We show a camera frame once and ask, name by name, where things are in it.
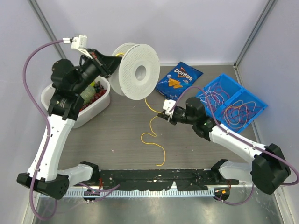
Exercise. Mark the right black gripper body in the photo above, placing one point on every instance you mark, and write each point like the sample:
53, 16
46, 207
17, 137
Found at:
179, 115

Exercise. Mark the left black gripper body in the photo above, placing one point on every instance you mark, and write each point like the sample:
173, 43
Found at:
101, 67

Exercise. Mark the translucent white spool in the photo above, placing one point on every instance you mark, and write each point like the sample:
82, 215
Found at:
138, 73

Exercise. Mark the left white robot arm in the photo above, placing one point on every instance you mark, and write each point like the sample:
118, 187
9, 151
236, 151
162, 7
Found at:
69, 82

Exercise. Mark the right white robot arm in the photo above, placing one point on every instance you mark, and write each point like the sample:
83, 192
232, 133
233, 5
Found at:
264, 166

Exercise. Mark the blue Doritos chip bag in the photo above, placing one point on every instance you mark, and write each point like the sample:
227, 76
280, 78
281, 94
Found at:
175, 82

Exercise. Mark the white plastic fruit basket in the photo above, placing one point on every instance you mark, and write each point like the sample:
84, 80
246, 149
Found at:
90, 111

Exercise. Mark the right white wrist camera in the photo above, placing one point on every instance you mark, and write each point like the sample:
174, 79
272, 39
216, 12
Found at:
168, 107

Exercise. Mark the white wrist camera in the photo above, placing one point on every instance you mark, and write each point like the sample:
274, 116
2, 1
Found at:
168, 107
79, 43

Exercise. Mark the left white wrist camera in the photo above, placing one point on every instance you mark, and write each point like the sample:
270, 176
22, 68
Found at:
79, 43

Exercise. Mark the blue plastic cable bin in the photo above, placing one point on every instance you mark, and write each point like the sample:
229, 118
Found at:
232, 104

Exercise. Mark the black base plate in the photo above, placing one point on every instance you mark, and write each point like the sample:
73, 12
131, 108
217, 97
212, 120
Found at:
159, 179

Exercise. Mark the white slotted cable duct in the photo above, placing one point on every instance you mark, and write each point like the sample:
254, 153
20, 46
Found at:
78, 192

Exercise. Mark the aluminium corner post left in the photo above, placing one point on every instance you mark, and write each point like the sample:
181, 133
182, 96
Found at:
46, 26

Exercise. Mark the aluminium corner post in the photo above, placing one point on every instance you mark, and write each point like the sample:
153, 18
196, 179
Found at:
256, 28
46, 26

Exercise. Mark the aluminium corner post right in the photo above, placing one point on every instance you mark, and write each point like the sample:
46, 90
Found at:
256, 28

